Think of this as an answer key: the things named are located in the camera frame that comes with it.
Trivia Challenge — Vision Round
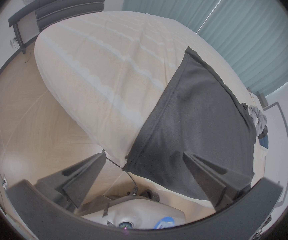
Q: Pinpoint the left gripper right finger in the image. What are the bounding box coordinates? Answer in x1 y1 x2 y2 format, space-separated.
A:
183 151 255 209

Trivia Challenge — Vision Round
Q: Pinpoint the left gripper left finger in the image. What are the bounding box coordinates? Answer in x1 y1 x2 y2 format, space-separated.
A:
35 152 107 208

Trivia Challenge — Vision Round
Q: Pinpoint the black T-shirt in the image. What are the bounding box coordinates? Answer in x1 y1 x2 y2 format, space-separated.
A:
123 46 257 202

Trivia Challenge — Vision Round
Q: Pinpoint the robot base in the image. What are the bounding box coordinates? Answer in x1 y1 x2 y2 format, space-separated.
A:
79 195 187 231

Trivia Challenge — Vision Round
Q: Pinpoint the bed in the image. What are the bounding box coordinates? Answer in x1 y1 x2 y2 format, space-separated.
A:
34 10 288 209

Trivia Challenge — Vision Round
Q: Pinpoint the black shiny garment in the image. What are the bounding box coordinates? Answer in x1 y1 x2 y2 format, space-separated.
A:
257 125 269 139

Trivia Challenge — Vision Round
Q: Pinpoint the grey garment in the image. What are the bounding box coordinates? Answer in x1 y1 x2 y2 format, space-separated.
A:
248 105 268 134

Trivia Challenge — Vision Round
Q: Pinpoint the white printed pillow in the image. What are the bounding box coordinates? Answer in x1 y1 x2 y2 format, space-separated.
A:
248 90 259 104

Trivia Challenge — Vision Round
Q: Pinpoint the grey bedside table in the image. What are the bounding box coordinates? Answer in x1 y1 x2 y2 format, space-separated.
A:
258 91 269 107

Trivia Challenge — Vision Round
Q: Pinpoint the blue-green curtain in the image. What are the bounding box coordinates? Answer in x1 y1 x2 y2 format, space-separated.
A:
196 0 288 97
122 0 233 33

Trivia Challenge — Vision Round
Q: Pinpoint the black chest of drawers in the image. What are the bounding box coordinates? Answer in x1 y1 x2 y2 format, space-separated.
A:
35 0 106 32

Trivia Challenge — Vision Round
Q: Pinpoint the black cable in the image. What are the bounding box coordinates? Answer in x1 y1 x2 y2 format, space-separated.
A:
101 149 139 197

